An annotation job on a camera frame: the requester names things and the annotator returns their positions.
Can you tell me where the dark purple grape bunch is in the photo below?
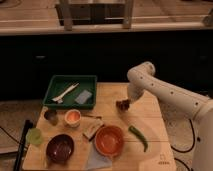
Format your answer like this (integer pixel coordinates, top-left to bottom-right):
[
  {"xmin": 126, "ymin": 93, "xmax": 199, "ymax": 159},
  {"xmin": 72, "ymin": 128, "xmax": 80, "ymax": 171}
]
[{"xmin": 116, "ymin": 99, "xmax": 130, "ymax": 111}]

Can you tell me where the light green cup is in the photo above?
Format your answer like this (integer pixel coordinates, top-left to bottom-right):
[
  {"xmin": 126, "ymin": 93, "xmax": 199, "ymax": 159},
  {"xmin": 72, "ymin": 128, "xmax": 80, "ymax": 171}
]
[{"xmin": 26, "ymin": 128, "xmax": 43, "ymax": 146}]

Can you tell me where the small wooden block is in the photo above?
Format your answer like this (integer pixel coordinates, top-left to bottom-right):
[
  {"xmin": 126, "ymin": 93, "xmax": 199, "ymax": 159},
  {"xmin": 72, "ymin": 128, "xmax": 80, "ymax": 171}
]
[{"xmin": 83, "ymin": 119, "xmax": 104, "ymax": 140}]

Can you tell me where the grey sponge pad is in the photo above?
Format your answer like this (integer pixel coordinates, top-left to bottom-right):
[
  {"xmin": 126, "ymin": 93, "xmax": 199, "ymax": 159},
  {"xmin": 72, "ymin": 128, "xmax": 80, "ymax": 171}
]
[{"xmin": 75, "ymin": 90, "xmax": 92, "ymax": 104}]

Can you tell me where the wooden frame structure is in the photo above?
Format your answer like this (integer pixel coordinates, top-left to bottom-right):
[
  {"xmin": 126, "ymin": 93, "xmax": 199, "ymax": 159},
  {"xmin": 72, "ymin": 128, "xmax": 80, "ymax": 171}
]
[{"xmin": 55, "ymin": 0, "xmax": 134, "ymax": 32}]

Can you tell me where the small dark metal cup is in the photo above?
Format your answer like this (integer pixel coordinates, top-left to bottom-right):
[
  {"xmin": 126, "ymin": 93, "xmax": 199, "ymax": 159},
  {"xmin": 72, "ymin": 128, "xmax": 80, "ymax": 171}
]
[{"xmin": 44, "ymin": 109, "xmax": 58, "ymax": 126}]

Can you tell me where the black cable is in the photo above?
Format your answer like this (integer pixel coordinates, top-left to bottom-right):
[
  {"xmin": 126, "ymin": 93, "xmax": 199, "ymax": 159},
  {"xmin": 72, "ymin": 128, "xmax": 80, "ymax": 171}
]
[{"xmin": 170, "ymin": 118, "xmax": 197, "ymax": 171}]

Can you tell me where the green plastic tray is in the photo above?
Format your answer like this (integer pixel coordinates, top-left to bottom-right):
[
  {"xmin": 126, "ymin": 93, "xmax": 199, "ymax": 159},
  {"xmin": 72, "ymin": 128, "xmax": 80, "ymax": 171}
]
[{"xmin": 43, "ymin": 75, "xmax": 97, "ymax": 109}]

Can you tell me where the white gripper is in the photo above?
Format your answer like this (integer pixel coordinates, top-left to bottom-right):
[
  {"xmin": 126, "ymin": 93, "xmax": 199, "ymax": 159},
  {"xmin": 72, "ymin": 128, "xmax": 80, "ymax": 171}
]
[{"xmin": 127, "ymin": 83, "xmax": 144, "ymax": 102}]

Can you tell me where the dark purple bowl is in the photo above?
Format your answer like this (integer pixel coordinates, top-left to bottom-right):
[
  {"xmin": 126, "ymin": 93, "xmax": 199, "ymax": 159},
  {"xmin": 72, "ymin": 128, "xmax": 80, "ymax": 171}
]
[{"xmin": 46, "ymin": 134, "xmax": 74, "ymax": 164}]

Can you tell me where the black bar stand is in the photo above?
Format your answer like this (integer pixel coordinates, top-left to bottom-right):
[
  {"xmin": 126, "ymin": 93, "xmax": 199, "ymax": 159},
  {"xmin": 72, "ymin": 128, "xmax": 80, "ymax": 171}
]
[{"xmin": 13, "ymin": 120, "xmax": 33, "ymax": 171}]

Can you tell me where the white plastic fork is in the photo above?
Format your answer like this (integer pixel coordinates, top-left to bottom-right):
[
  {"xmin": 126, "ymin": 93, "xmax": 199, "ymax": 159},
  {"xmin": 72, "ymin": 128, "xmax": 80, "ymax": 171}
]
[{"xmin": 52, "ymin": 83, "xmax": 79, "ymax": 104}]

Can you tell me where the dark thin stick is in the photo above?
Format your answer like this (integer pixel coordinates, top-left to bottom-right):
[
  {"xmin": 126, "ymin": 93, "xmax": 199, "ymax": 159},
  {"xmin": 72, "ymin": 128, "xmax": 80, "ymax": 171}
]
[{"xmin": 81, "ymin": 114, "xmax": 102, "ymax": 119}]

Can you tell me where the white cup orange inside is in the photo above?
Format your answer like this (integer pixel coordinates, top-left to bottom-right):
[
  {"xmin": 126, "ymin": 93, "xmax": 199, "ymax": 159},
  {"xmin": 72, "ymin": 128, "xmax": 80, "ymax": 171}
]
[{"xmin": 64, "ymin": 109, "xmax": 81, "ymax": 128}]

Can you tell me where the grey cloth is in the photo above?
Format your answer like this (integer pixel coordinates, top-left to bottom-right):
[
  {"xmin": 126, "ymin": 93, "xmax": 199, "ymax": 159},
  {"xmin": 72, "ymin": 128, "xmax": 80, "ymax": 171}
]
[{"xmin": 84, "ymin": 145, "xmax": 112, "ymax": 171}]

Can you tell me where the green chili pepper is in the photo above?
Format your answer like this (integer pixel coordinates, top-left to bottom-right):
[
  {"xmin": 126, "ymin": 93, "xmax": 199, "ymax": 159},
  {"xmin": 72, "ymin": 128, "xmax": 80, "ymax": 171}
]
[{"xmin": 128, "ymin": 125, "xmax": 148, "ymax": 152}]

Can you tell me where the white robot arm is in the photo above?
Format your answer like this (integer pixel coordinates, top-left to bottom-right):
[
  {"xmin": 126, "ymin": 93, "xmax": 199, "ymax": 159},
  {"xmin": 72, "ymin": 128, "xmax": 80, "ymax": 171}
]
[{"xmin": 127, "ymin": 62, "xmax": 213, "ymax": 171}]

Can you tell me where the orange bowl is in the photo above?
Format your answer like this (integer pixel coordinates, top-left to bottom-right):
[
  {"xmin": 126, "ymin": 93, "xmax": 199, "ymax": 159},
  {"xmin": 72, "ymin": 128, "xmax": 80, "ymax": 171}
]
[{"xmin": 94, "ymin": 125, "xmax": 124, "ymax": 157}]

